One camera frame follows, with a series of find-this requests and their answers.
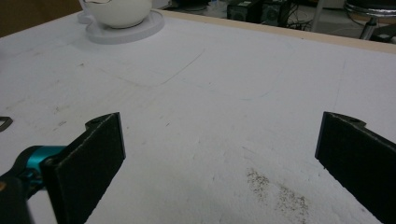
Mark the black equipment box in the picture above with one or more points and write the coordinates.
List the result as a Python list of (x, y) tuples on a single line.
[(243, 11), (274, 13)]

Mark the small grey metal piece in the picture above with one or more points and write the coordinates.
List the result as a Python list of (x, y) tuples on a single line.
[(4, 123)]

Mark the white metal pole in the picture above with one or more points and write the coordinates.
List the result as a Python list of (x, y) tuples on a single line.
[(318, 15)]

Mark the white flat tray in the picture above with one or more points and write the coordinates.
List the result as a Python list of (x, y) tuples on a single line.
[(130, 32)]

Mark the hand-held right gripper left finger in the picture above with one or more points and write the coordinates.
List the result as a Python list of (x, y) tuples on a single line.
[(84, 168)]

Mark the white round bowl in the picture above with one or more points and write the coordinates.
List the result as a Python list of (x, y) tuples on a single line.
[(120, 12)]

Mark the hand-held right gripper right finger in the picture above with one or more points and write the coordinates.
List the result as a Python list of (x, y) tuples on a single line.
[(358, 158)]

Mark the chrome stool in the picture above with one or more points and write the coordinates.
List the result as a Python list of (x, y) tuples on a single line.
[(370, 12)]

